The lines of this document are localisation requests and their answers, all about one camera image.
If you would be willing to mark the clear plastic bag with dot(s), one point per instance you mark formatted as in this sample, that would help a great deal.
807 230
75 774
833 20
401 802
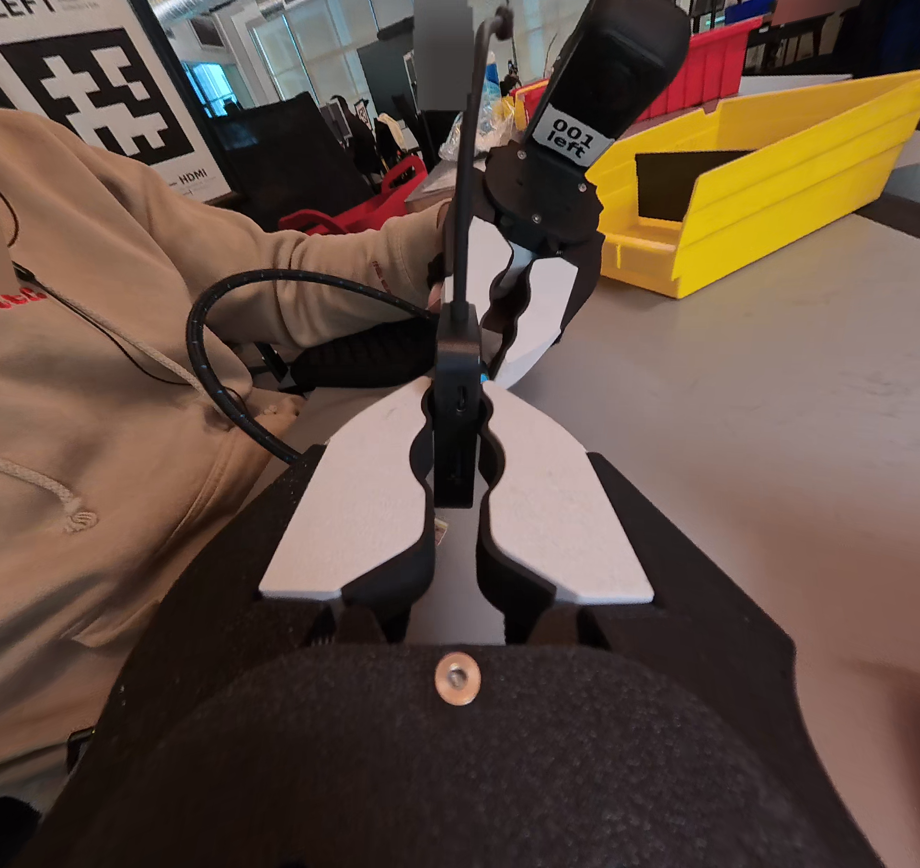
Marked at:
467 136

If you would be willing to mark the red ribbed storage bin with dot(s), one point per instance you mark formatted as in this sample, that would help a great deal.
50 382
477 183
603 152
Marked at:
719 63

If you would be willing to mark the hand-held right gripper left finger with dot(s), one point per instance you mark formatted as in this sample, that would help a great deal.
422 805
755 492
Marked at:
352 501

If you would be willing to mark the person's left hand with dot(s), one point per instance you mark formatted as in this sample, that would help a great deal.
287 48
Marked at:
435 299

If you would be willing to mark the person in beige hoodie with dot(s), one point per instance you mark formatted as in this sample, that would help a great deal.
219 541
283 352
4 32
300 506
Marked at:
86 379

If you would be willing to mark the person's left forearm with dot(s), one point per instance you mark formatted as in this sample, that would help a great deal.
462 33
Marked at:
323 279

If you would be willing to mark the red plastic basket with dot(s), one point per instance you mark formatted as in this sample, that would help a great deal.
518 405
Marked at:
359 203

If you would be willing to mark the yellow plastic bin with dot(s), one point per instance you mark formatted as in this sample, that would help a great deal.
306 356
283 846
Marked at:
776 192

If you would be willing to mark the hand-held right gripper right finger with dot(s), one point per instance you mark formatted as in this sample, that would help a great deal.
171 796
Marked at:
560 509

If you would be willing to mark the black white tag sign board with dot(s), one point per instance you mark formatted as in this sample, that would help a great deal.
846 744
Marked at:
93 92

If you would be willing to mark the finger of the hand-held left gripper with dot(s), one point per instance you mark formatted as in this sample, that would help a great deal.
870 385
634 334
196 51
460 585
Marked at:
543 307
483 264

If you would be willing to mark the black bin divider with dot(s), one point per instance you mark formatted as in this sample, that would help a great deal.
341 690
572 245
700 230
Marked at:
683 185

